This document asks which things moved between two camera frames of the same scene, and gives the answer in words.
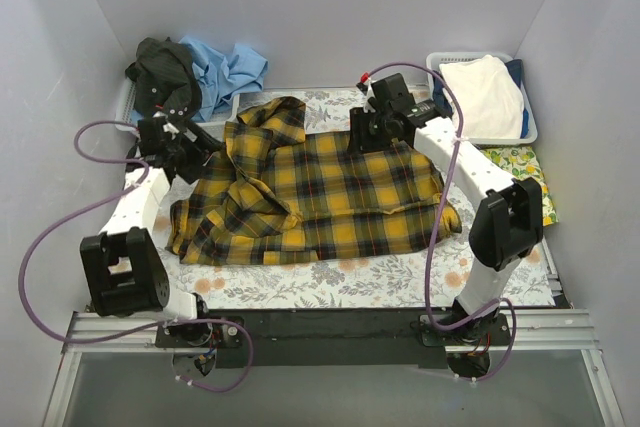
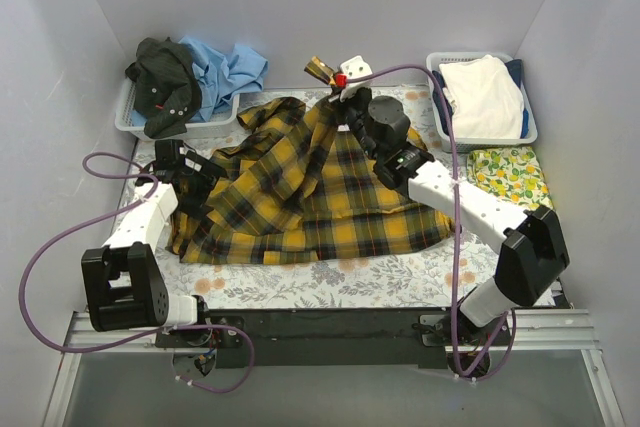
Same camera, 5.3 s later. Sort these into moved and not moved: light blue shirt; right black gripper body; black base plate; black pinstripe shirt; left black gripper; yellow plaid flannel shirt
Moved: right black gripper body; left black gripper
Not moved: yellow plaid flannel shirt; black base plate; light blue shirt; black pinstripe shirt
